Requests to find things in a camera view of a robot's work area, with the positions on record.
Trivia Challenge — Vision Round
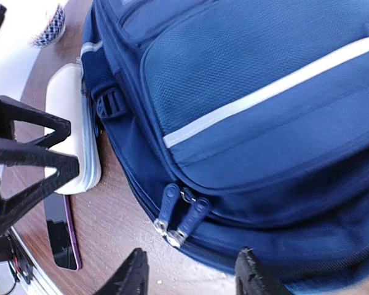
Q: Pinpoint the navy blue student backpack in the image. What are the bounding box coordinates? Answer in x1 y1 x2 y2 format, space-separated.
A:
81 1 369 294

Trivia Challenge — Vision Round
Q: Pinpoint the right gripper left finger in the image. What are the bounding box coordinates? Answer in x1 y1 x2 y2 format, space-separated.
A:
95 248 149 295

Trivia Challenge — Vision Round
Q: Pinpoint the red patterned small bowl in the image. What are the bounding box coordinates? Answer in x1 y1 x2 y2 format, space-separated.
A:
28 3 66 49

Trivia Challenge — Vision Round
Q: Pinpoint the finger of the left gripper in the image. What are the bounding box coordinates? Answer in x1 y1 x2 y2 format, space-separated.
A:
0 96 80 235

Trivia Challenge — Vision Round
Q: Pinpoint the black smartphone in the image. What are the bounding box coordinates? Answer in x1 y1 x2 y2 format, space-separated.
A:
43 192 82 271

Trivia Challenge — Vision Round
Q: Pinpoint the beige hard glasses case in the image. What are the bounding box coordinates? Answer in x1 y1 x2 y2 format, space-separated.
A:
46 63 101 195

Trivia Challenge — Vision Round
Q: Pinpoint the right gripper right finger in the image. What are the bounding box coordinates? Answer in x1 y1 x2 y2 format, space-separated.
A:
235 247 292 295

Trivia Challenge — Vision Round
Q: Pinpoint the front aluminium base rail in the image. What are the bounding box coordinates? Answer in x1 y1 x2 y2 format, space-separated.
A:
0 227 62 294

